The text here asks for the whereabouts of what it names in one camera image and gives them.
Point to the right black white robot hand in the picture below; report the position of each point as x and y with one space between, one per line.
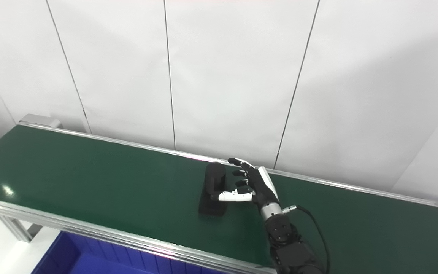
262 186

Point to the black block with cylinder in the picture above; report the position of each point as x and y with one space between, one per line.
213 179

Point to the green conveyor belt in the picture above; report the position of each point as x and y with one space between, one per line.
127 190
108 234

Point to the blue bin with white parts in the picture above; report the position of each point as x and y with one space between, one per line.
89 258

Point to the grey conveyor motor housing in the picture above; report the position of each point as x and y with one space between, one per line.
40 121

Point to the aluminium conveyor leg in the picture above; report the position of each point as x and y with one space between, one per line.
15 228

